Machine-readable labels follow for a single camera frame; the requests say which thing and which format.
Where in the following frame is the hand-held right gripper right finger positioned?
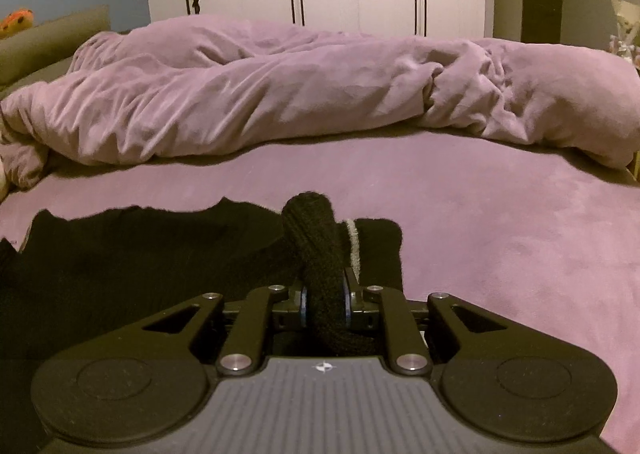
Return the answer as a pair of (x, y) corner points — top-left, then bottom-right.
(342, 272), (495, 376)

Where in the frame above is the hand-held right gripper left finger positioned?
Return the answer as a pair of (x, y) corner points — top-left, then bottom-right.
(141, 285), (309, 376)

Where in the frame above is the black knit sweater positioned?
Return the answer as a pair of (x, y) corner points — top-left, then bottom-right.
(0, 191), (404, 415)

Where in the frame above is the purple bed sheet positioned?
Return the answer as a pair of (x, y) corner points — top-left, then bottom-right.
(0, 126), (640, 454)

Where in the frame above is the purple duvet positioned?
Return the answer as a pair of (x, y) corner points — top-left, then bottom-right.
(0, 14), (640, 191)

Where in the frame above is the green padded headboard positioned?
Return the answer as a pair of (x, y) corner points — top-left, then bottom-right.
(0, 5), (112, 86)

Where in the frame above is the orange spotted plush toy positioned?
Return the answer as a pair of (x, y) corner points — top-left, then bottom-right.
(0, 9), (35, 40)

